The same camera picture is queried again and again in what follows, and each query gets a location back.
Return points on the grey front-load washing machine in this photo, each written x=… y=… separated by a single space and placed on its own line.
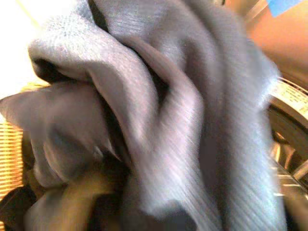
x=288 y=120

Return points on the pale woven laundry basket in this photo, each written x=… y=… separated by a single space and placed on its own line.
x=9 y=149

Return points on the navy blue garment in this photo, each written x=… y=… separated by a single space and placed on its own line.
x=168 y=108

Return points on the blue white energy label sticker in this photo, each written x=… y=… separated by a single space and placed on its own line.
x=286 y=6

